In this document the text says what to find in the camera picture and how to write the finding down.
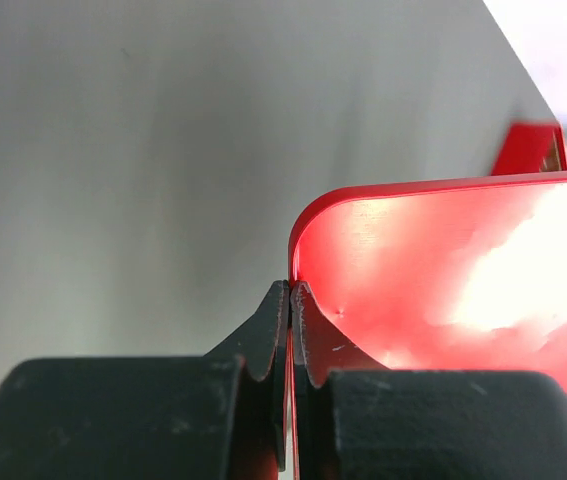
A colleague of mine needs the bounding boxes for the red rectangular lid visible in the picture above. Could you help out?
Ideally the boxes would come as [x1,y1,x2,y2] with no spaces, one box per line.
[289,172,567,395]

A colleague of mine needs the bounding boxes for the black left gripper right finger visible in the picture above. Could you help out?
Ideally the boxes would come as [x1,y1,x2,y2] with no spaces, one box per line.
[289,283,567,479]

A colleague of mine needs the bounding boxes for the red compartment chocolate box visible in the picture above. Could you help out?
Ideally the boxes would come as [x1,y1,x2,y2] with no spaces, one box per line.
[491,122,567,176]

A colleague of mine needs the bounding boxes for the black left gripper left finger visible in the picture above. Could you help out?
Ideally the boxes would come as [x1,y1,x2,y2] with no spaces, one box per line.
[0,280,290,479]

